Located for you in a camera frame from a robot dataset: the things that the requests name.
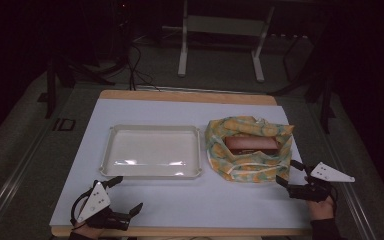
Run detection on white metal stand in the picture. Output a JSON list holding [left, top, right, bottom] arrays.
[[177, 0, 276, 84]]

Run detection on person's right hand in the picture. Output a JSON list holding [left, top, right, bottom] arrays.
[[307, 195, 337, 222]]

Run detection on person's left hand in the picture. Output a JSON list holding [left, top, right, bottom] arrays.
[[73, 222, 107, 240]]

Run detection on black floor cables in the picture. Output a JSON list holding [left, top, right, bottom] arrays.
[[125, 41, 162, 92]]

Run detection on white table cover sheet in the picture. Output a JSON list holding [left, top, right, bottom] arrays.
[[49, 98, 312, 230]]

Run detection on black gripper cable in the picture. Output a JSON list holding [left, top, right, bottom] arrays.
[[69, 188, 96, 228]]

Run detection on black tripod stand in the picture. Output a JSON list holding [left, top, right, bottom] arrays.
[[36, 54, 116, 120], [269, 71, 337, 135]]

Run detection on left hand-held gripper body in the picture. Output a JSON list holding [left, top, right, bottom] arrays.
[[75, 180, 131, 232]]

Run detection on brown rectangular box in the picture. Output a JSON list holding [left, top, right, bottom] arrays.
[[224, 134, 280, 156]]

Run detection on cream plastic tray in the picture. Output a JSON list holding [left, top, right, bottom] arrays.
[[99, 124, 203, 180]]

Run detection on yellow green patterned cloth bag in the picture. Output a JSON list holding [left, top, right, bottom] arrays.
[[204, 115, 296, 184]]

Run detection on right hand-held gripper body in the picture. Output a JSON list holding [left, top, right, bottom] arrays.
[[286, 161, 356, 204]]

